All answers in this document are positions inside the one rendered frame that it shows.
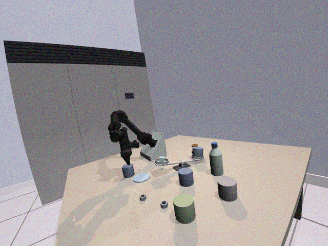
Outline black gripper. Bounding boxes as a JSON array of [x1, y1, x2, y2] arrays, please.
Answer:
[[119, 138, 132, 166]]

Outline small grey hex nut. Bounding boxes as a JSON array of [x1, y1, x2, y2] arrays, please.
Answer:
[[140, 194, 146, 201], [160, 200, 168, 209]]

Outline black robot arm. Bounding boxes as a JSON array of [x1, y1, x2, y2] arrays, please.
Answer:
[[108, 110, 157, 149]]

